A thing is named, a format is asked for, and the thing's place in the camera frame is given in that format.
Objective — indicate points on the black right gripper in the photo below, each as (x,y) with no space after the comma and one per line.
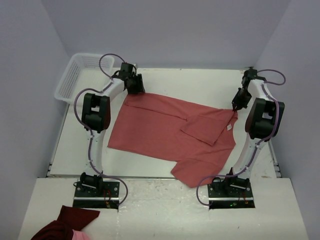
(237,104)

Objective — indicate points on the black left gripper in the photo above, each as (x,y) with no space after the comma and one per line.
(139,87)

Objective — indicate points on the salmon red t-shirt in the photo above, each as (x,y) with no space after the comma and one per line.
(198,138)

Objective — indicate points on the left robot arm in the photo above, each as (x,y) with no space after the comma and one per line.
(96,118)

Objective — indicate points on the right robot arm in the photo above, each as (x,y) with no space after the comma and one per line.
(262,124)

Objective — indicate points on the white plastic laundry basket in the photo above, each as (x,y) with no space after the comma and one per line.
(84,70)

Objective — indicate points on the dark maroon t-shirt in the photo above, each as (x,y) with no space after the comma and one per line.
(69,219)

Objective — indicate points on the pink cloth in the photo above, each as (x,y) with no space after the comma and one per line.
(80,235)

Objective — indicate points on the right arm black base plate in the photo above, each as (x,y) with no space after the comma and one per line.
(221,196)

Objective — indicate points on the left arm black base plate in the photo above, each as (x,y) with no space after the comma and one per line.
(104,197)

